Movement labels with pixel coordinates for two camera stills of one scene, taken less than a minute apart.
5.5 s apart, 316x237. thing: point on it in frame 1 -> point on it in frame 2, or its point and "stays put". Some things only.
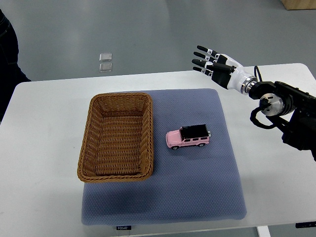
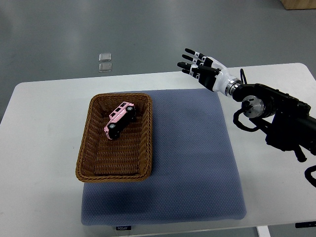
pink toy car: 188,136 -> 124,115
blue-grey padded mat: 194,183 stays put
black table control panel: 305,224 stays put
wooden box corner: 291,5 stays put
